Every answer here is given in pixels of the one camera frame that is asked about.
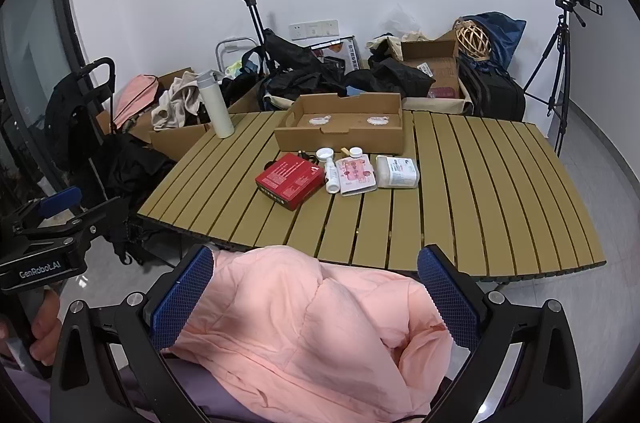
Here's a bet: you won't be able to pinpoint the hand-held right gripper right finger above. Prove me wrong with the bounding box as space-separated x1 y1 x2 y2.
416 244 583 423

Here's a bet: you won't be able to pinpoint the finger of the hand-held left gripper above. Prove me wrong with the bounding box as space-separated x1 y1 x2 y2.
20 197 128 254
10 186 83 234

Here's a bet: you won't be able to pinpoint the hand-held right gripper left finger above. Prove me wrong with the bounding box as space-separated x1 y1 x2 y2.
50 245 216 423

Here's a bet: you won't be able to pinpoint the clear jar with white label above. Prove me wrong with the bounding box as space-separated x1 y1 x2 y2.
375 155 421 188

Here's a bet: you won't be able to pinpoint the pink printed packet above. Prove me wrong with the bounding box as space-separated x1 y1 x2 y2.
335 154 377 197

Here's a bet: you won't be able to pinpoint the red box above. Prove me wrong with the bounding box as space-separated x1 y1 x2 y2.
255 153 326 210

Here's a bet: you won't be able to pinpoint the small white bottle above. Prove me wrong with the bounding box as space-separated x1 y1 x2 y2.
324 158 342 194

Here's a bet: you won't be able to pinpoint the cardboard tray box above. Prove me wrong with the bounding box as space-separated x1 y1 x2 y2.
273 92 405 155

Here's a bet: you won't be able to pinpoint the person's left forearm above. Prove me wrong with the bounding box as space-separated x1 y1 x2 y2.
0 355 53 423

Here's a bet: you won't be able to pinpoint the person's left hand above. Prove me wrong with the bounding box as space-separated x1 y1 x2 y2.
0 288 63 364

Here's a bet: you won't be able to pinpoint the black folding cart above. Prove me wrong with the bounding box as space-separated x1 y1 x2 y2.
44 57 176 264

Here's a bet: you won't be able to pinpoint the person's lavender pants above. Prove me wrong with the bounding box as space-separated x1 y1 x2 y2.
120 350 251 423

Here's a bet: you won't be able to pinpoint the cardboard box with clothes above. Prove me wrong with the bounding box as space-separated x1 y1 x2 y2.
129 68 236 161

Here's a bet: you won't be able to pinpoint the pink backpack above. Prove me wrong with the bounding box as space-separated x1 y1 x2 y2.
111 74 161 134

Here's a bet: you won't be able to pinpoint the pink padded jacket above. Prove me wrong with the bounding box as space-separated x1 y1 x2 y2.
160 245 473 423

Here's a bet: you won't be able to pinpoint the black framed glass door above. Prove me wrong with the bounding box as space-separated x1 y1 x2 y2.
0 0 101 184

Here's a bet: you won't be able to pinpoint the beige clothes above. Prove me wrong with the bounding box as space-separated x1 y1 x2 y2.
151 72 203 131

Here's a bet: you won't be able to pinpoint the white thermos bottle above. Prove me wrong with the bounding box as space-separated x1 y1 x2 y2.
196 70 235 140

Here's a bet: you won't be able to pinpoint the black suitcase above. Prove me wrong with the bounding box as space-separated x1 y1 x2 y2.
457 58 527 121

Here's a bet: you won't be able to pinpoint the large open cardboard box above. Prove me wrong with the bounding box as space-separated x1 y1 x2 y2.
400 30 473 116

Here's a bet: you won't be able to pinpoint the black jacket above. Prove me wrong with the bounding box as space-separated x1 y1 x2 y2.
345 57 436 96

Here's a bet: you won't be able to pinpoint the black bag pile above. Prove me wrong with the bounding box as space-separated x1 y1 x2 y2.
220 28 351 114

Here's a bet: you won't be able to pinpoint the black tripod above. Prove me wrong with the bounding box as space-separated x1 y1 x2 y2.
522 13 573 156

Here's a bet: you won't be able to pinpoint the beige cloth bag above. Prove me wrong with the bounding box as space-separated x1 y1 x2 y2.
367 32 431 61

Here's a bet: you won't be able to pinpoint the woven bamboo ball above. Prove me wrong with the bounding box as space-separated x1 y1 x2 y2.
452 17 496 64

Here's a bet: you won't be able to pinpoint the printed carton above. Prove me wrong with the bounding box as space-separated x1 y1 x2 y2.
310 36 357 71

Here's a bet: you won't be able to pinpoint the dark blue bag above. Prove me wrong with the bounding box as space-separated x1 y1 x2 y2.
457 12 527 71

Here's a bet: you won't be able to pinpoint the white metal frame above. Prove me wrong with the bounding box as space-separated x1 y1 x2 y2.
215 37 256 74

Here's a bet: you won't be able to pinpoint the black trolley handle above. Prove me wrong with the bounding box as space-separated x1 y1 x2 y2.
234 0 281 76

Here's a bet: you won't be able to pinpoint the white wall outlet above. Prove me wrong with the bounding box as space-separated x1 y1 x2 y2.
289 20 338 41

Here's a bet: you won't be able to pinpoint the black camera on tripod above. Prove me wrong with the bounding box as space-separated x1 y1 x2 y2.
554 0 603 28

